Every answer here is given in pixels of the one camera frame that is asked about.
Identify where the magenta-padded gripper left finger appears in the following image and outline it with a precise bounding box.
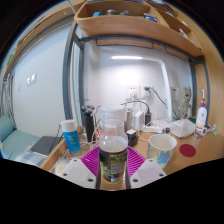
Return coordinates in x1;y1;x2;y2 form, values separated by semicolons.
59;145;102;190

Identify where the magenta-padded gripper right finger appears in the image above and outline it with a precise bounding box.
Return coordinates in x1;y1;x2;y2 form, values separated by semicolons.
124;145;167;190

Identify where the clear bottle with dark label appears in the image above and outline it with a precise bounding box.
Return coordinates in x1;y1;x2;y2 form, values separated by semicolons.
98;106;130;184

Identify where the plastic-wrapped round pastry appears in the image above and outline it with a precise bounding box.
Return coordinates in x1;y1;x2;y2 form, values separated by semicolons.
54;158;73;176

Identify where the white mug with blue pattern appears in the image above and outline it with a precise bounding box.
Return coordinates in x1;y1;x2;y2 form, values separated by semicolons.
146;133;178;169

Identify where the blue bottle with white cap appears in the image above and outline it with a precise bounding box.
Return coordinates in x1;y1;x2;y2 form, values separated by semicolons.
60;119;83;157

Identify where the small black box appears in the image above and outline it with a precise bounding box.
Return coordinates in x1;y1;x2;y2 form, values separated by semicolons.
126;129;139;147

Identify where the dark grey laptop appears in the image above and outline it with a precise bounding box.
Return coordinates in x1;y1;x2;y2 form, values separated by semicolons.
30;135;64;156

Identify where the white power strip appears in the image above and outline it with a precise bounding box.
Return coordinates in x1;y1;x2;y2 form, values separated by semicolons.
141;123;164;134

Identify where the flat round red coaster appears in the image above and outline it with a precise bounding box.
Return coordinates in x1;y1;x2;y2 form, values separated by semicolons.
178;143;197;158

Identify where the blue plaid blanket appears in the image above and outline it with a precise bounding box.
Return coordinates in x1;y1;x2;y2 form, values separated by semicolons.
14;151;48;167

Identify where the black electric shaver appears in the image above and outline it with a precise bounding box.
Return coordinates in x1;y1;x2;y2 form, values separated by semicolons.
80;105;97;143

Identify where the white rectangular power block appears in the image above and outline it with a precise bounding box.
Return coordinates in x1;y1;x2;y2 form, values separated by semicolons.
133;110;145;132

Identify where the black charger adapter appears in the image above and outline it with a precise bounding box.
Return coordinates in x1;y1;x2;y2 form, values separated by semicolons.
144;111;153;126

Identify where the stainless steel tumbler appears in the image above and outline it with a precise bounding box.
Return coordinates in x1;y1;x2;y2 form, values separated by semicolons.
124;108;135;133

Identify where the teal bed sheet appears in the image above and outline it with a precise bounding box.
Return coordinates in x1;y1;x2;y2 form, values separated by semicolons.
1;129;41;160

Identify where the white pump lotion bottle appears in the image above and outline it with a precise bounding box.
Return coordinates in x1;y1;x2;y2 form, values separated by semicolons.
195;98;208;136

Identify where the brown tree figurine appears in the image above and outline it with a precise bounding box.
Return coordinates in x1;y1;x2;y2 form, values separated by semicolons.
179;86;193;119

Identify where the teal pillow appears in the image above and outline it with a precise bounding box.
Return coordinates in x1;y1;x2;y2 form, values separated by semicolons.
0;115;16;143

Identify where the wooden shelf unit with items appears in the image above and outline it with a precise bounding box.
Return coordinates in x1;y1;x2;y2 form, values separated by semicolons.
73;0;205;58

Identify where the white wall outlet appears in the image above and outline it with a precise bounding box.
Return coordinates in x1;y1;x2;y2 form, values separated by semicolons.
139;84;154;98
125;84;140;99

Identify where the black plug with cable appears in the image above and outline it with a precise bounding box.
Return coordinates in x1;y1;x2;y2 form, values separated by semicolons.
143;86;169;109

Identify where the white wall box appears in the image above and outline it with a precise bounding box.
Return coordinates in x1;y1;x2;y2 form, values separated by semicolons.
169;87;179;101

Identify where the white wall switch panel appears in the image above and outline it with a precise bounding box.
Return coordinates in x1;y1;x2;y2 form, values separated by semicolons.
25;73;38;87

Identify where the grey metal desk frame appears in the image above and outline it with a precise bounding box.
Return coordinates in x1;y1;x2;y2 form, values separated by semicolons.
62;21;211;121

